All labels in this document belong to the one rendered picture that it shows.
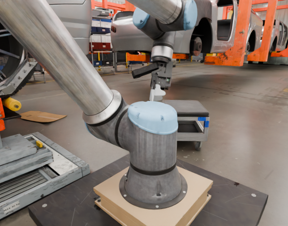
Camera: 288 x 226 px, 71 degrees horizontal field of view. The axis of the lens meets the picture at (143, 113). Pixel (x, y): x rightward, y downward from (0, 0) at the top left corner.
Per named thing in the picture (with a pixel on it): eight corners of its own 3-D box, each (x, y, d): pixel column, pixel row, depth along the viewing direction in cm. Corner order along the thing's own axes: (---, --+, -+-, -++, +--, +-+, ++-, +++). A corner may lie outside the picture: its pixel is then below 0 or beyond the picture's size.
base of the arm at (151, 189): (190, 179, 70) (192, 154, 67) (162, 214, 55) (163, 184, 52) (146, 162, 81) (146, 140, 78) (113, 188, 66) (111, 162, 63)
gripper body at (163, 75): (169, 88, 80) (174, 59, 81) (148, 85, 80) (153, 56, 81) (167, 91, 88) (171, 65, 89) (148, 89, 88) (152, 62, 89)
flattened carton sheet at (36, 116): (36, 111, 272) (35, 108, 271) (66, 116, 251) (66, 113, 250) (15, 118, 246) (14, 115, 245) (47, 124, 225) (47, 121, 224)
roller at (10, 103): (6, 102, 129) (5, 93, 127) (23, 110, 110) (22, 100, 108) (-4, 103, 124) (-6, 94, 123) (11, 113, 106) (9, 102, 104)
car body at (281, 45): (251, 51, 1195) (255, 26, 1153) (289, 51, 1077) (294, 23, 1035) (218, 52, 843) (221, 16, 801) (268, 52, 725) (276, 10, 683)
